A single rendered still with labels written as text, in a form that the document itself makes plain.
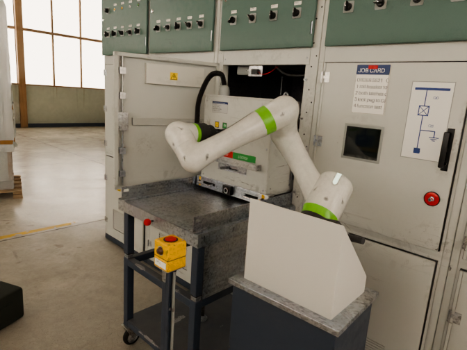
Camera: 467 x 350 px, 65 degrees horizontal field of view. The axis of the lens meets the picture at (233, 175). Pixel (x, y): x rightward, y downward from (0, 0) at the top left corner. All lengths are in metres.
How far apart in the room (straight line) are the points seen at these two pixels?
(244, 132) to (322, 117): 0.51
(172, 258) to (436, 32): 1.28
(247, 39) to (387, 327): 1.60
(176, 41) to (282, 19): 0.84
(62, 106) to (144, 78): 11.22
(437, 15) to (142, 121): 1.48
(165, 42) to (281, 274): 1.88
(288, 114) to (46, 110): 11.94
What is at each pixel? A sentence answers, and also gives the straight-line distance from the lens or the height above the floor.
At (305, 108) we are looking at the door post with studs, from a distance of 1.91.
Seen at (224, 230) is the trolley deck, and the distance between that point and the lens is 1.59.
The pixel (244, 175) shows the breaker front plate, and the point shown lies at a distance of 1.93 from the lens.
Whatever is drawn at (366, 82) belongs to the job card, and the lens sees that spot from 1.75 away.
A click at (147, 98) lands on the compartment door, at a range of 2.17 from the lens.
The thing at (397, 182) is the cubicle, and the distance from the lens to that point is 1.70.
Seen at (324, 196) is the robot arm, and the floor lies 1.08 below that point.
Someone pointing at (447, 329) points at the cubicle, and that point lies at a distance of 1.83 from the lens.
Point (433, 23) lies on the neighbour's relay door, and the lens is 1.69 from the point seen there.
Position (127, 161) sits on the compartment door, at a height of 0.99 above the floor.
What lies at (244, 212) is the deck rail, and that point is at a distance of 1.71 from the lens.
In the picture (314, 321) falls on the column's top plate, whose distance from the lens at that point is 1.23.
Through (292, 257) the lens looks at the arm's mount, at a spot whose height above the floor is 0.90.
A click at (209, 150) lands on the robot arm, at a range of 1.44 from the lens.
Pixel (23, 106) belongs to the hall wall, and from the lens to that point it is 12.84.
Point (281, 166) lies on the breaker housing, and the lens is 1.91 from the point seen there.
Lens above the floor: 1.40
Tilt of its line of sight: 12 degrees down
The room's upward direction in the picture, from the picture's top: 4 degrees clockwise
